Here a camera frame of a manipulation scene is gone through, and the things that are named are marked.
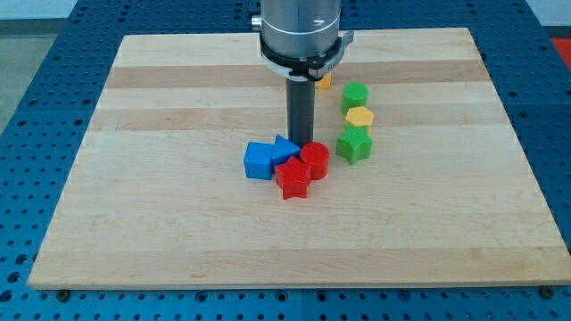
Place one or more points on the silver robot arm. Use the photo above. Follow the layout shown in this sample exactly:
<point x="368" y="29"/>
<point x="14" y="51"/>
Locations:
<point x="300" y="39"/>

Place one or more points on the yellow heart block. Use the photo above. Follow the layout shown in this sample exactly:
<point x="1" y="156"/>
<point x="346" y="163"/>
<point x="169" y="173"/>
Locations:
<point x="325" y="82"/>

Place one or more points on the blue triangle block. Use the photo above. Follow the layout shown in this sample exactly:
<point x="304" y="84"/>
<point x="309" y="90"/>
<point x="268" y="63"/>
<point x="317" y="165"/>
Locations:
<point x="283" y="150"/>

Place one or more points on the red star block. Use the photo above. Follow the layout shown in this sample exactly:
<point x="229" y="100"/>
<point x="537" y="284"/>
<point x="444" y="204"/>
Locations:
<point x="293" y="177"/>

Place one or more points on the blue cube block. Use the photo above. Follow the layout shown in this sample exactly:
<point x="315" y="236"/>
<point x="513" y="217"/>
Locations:
<point x="258" y="160"/>

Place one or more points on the red cylinder block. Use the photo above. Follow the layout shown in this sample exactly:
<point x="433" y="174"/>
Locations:
<point x="317" y="156"/>

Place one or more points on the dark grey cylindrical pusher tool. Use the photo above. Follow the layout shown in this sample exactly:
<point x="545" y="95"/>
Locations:
<point x="300" y="104"/>

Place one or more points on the green star block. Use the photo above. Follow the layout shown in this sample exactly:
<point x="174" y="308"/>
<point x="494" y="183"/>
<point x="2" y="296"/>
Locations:
<point x="354" y="144"/>

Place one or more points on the yellow hexagon block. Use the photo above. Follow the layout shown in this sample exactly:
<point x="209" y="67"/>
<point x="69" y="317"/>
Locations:
<point x="360" y="116"/>

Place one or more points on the green cylinder block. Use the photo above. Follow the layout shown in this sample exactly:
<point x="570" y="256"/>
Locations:
<point x="355" y="94"/>

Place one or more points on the light wooden board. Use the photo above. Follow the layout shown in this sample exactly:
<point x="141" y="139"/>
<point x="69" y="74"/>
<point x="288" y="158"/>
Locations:
<point x="157" y="197"/>

